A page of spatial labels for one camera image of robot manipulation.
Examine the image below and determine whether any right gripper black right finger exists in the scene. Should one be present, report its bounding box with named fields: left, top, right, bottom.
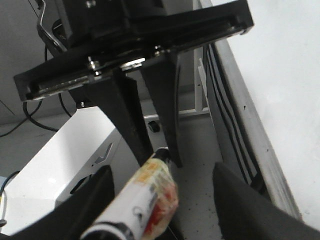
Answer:
left=212, top=162, right=320, bottom=240

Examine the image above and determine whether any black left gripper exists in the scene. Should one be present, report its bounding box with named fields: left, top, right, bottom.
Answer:
left=13, top=0, right=254, bottom=168

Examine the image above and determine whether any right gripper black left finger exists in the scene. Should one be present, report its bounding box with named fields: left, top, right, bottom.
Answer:
left=0, top=165, right=115, bottom=240

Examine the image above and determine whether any white whiteboard marker pen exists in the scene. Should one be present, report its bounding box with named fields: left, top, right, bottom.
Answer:
left=80, top=147, right=177, bottom=240

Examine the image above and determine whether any red magnet taped to marker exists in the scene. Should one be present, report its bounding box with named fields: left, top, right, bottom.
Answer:
left=144, top=183, right=179, bottom=238

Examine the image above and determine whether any white whiteboard surface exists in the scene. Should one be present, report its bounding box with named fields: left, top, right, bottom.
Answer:
left=227, top=0, right=320, bottom=229

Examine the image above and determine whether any white cabinet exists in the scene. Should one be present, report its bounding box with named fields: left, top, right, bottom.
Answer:
left=3, top=106, right=123, bottom=236

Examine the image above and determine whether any aluminium whiteboard frame rail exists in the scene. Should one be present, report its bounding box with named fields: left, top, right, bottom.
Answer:
left=205, top=40, right=302, bottom=220

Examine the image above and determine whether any white table leg frame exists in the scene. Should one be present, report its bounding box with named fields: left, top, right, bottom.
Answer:
left=143, top=57, right=211, bottom=121

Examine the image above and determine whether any black floor cable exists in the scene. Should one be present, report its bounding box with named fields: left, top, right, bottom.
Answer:
left=0, top=93, right=73, bottom=138

